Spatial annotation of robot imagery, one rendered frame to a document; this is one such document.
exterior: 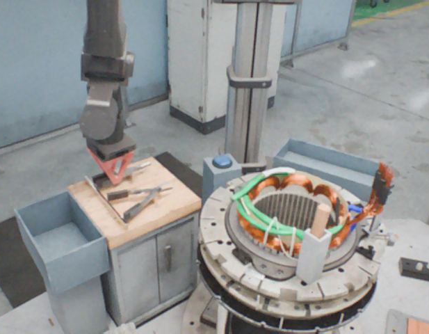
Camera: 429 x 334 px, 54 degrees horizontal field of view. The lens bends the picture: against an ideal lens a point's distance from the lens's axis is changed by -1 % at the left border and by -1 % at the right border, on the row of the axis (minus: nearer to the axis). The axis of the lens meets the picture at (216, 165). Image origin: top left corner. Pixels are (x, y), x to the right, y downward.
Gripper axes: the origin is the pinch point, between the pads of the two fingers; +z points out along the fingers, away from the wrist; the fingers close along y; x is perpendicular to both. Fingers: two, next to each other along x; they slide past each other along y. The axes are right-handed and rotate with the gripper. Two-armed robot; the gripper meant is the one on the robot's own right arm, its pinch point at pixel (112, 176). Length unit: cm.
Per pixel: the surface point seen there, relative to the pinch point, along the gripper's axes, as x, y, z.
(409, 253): 65, 38, 30
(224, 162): 26.0, 4.3, 4.3
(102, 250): -9.2, 12.8, 4.9
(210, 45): 144, -150, 42
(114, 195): -2.9, 6.2, -0.4
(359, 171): 52, 24, 6
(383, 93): 327, -117, 109
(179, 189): 9.9, 9.0, 2.2
